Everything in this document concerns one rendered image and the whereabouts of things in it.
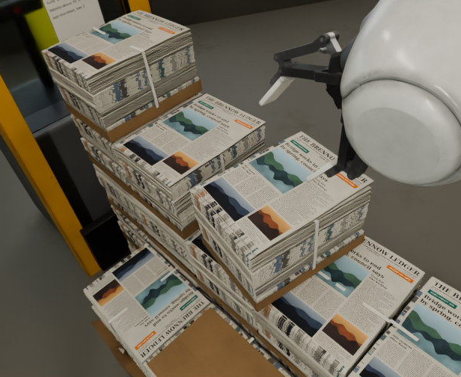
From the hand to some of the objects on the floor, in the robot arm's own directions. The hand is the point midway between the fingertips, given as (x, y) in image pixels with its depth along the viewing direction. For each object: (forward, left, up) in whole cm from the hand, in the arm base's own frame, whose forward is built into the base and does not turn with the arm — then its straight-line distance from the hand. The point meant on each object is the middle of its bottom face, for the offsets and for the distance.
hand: (292, 135), depth 63 cm
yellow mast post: (+99, +84, -143) cm, 193 cm away
